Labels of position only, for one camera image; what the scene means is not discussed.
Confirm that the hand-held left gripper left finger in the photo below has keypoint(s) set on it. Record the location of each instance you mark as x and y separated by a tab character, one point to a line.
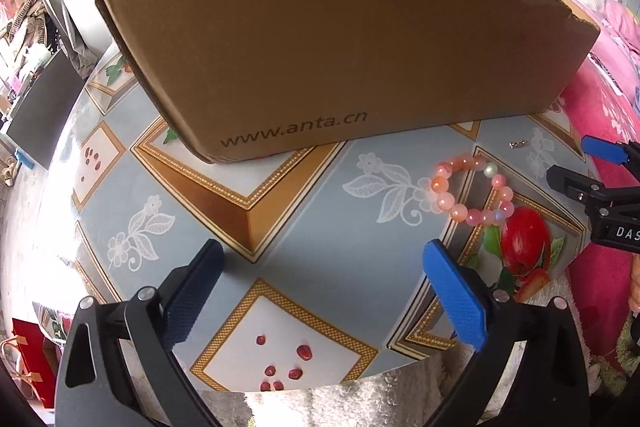
192	302

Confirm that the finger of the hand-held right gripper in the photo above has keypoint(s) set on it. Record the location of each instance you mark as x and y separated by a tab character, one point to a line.
602	148
575	183

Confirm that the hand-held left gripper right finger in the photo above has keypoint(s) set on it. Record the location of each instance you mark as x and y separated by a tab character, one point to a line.
460	302

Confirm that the brown cardboard box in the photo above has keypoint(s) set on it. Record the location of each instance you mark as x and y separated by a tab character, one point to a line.
350	57

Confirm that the person's right hand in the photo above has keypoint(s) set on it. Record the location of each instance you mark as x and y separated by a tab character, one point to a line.
636	287

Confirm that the pink floral blanket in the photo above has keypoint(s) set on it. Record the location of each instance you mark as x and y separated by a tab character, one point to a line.
615	107

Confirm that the patterned tablecloth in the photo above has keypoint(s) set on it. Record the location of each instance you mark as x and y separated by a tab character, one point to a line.
310	227

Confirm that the red gift bag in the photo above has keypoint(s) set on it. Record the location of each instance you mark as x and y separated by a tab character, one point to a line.
35	347

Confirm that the dark flat board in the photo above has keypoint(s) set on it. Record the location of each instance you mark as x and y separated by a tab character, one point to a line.
45	112

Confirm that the pile of clothes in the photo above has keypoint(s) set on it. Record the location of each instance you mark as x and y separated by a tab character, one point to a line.
30	22

